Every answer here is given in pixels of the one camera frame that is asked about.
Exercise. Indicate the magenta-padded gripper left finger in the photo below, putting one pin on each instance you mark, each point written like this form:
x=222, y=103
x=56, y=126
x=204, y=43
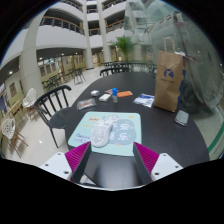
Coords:
x=60, y=165

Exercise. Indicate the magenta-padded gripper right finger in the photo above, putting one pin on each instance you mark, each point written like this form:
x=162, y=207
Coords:
x=160, y=166

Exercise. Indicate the white perforated computer mouse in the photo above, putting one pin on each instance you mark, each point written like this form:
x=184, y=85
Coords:
x=101, y=133

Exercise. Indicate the light teal printed mouse pad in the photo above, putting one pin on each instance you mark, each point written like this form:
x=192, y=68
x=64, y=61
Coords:
x=126, y=136

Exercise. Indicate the black spindle-back chair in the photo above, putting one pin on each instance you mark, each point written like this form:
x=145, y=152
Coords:
x=56, y=118

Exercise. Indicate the small grey flat device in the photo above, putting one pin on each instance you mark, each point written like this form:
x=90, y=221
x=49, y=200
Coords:
x=182, y=117

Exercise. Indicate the white perforated chair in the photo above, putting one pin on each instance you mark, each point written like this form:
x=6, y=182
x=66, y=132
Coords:
x=8, y=128
x=29, y=98

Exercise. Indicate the clear plastic packet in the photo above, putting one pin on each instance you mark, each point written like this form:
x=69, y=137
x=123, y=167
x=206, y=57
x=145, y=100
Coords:
x=86, y=104

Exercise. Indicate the white and blue packet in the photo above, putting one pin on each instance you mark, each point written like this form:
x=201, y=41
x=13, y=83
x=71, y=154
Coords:
x=144, y=100

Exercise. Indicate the small white box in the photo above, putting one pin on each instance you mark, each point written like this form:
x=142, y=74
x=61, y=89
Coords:
x=95, y=93

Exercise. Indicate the white rectangular box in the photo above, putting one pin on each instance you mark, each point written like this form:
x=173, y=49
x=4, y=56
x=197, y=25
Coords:
x=104, y=97

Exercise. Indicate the brown paper bag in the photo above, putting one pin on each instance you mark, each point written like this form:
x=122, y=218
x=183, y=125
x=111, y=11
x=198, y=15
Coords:
x=168, y=83

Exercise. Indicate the small blue-capped bottle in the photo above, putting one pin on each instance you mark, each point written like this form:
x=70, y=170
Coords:
x=115, y=95

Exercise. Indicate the group of dark chairs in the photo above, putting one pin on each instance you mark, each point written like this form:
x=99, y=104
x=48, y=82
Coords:
x=63, y=78

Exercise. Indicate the brown flat packet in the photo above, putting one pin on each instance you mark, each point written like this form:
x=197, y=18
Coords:
x=109, y=91

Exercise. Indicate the black chair with curved back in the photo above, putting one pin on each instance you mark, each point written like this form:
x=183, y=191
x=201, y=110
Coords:
x=115, y=70

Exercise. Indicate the green potted palm plant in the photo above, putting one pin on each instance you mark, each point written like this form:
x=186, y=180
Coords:
x=125, y=45

